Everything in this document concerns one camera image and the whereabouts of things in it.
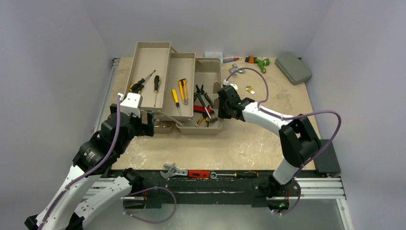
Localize small black handled hammer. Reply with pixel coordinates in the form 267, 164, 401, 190
193, 92, 218, 127

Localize yellow black screwdriver large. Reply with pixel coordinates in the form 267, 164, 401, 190
129, 70, 156, 94

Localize red black folding tool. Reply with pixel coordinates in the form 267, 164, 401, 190
193, 105, 214, 114

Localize yellow black screwdriver slim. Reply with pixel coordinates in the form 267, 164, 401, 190
154, 75, 160, 107

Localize beige plastic tool box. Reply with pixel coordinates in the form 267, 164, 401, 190
125, 42, 224, 135

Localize yellow black utility knife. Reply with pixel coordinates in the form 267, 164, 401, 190
178, 78, 188, 104

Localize yellow black pliers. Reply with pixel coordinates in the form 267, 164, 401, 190
197, 115, 211, 127

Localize black grey pruning shears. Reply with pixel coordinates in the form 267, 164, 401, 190
193, 84, 214, 108

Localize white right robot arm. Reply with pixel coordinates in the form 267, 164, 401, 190
217, 85, 321, 197

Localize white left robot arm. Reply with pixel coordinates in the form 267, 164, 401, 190
24, 110, 155, 230

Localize small yellow brush head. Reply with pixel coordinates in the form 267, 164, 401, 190
246, 86, 256, 95

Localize red blue small screwdriver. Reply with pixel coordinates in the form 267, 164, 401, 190
223, 57, 245, 63

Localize green orange spray nozzle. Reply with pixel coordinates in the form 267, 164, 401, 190
245, 56, 271, 73

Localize clear plastic screw box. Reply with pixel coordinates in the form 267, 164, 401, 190
204, 51, 223, 59

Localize black orange screwdriver on base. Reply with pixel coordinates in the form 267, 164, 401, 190
216, 172, 259, 179

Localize grey sharpening stone block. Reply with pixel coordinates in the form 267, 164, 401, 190
275, 52, 313, 85

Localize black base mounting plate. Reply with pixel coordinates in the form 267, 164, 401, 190
124, 170, 301, 210

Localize black right corner block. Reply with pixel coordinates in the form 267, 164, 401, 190
314, 143, 341, 178

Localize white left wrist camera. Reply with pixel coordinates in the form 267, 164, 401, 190
117, 92, 143, 117

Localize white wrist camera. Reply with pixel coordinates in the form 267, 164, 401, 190
222, 80, 238, 91
117, 92, 143, 117

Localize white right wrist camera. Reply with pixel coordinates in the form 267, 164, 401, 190
222, 80, 238, 91

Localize red handled adjustable wrench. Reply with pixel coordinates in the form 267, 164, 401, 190
160, 163, 217, 179

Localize aluminium frame rail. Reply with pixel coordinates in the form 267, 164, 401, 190
65, 177, 346, 201

